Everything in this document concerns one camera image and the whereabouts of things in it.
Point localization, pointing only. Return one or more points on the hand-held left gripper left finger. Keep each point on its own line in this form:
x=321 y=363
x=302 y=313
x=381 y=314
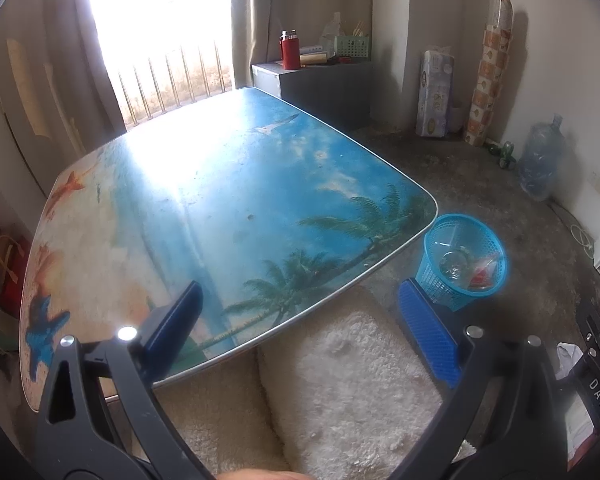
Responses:
x=175 y=320

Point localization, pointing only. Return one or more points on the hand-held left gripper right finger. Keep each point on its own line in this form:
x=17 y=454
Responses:
x=430 y=330

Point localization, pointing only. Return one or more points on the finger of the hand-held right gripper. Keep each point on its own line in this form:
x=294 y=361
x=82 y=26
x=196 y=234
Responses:
x=592 y=332

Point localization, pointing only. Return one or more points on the blue mesh wastebasket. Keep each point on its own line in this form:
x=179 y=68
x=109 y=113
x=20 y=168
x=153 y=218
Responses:
x=432 y=285

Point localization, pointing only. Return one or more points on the clear snack bag red label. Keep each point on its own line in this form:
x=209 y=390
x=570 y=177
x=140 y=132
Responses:
x=482 y=275

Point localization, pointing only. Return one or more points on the white crumpled plastic bag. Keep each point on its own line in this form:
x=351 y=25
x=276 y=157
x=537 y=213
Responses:
x=567 y=357

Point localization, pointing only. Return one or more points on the clear water jug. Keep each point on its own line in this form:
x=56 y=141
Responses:
x=542 y=160

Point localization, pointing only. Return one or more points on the green toy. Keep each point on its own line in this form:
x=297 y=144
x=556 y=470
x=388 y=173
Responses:
x=505 y=152

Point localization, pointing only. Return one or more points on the toilet paper pack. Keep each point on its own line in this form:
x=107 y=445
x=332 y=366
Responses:
x=435 y=95

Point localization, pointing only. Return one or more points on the window grille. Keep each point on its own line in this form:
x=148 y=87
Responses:
x=170 y=85

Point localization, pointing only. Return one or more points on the patterned rolled mat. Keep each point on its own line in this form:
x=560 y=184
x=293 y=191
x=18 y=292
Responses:
x=485 y=90

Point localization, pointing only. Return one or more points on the grey cabinet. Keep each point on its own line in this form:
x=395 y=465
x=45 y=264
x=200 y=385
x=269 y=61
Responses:
x=320 y=95

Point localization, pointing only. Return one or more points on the red thermos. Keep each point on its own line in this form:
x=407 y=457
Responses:
x=290 y=52

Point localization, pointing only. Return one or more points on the green plastic basket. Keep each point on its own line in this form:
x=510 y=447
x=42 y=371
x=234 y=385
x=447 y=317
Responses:
x=352 y=47

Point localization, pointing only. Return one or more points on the clear plastic bag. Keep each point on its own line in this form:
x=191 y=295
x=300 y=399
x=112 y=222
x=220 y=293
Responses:
x=332 y=32

